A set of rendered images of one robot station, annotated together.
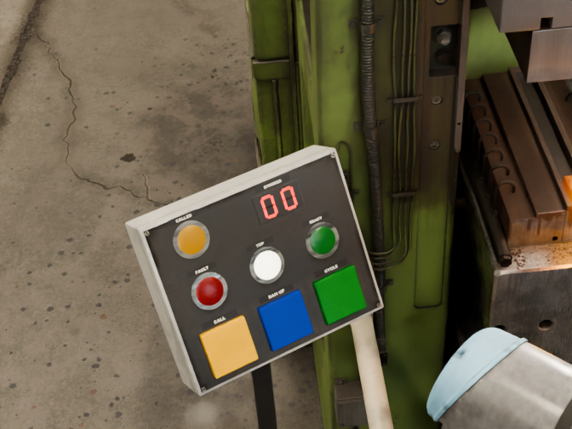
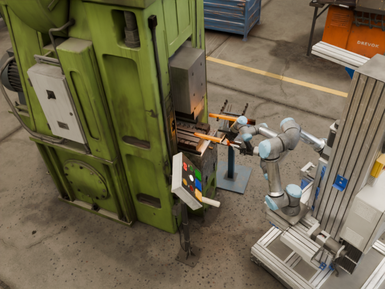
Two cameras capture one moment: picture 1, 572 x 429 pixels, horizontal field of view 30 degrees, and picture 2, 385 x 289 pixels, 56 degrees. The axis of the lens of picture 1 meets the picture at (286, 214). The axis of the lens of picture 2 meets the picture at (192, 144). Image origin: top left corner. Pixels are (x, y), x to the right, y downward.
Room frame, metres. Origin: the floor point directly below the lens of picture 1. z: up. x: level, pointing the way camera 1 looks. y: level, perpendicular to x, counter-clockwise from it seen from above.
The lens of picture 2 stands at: (0.26, 1.58, 3.10)
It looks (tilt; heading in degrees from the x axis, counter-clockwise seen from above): 43 degrees down; 299
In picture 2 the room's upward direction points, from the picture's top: 4 degrees counter-clockwise
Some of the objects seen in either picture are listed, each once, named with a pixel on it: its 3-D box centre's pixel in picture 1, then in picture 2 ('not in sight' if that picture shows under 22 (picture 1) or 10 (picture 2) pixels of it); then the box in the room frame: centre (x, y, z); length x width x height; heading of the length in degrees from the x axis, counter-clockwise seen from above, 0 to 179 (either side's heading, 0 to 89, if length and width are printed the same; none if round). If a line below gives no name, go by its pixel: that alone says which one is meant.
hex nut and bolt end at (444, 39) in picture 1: (443, 48); not in sight; (1.48, -0.28, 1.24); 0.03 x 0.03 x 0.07; 2
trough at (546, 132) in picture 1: (549, 133); (180, 131); (1.55, -0.50, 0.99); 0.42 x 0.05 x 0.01; 2
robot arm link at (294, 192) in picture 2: not in sight; (292, 194); (0.45, -0.20, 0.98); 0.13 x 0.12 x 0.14; 48
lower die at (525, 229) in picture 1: (534, 149); (179, 135); (1.55, -0.48, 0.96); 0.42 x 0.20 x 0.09; 2
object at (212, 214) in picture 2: not in sight; (208, 209); (1.29, -0.49, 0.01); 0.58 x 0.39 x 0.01; 92
